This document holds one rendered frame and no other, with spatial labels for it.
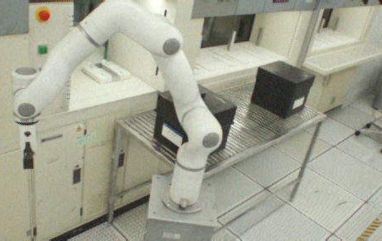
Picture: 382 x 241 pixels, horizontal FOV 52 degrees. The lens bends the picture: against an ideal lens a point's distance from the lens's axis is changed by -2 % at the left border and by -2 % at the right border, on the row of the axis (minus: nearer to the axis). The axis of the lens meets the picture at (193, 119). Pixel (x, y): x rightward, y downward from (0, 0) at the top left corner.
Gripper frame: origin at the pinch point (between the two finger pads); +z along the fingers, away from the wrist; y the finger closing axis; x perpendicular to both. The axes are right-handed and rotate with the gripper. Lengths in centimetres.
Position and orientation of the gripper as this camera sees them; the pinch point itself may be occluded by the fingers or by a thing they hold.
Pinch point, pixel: (28, 158)
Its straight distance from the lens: 143.6
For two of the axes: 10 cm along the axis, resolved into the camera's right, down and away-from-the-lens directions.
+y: -3.4, -5.0, 8.0
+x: -9.2, 0.2, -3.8
